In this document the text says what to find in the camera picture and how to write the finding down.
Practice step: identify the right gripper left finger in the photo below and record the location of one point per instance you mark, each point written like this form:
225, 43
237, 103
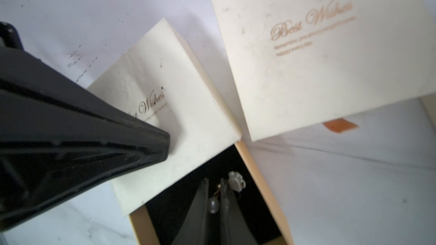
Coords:
195, 226

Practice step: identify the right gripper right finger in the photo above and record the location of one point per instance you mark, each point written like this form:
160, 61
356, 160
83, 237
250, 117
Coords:
233, 228

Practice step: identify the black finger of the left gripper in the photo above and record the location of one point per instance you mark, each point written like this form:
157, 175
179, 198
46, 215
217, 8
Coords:
57, 139

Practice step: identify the pearl earrings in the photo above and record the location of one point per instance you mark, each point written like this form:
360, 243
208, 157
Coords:
236, 183

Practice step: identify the cream drawer jewelry box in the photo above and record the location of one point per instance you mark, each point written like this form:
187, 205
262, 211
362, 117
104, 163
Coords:
161, 82

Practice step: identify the middle cream jewelry box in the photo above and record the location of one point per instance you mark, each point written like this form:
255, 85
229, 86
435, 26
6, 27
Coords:
298, 63

